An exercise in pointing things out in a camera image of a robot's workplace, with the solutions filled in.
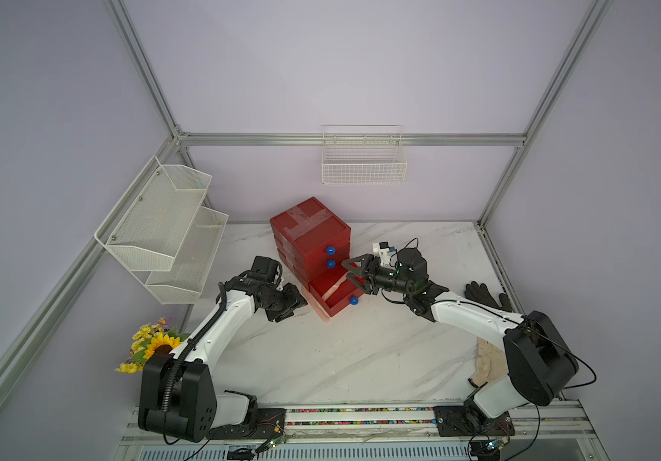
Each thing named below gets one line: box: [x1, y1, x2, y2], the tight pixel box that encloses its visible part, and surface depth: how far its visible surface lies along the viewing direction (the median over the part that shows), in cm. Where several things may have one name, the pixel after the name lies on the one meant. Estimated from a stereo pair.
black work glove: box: [464, 280, 514, 313], surface depth 100 cm
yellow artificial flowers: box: [115, 316, 192, 375], surface depth 63 cm
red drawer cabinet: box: [269, 195, 365, 318], surface depth 93 cm
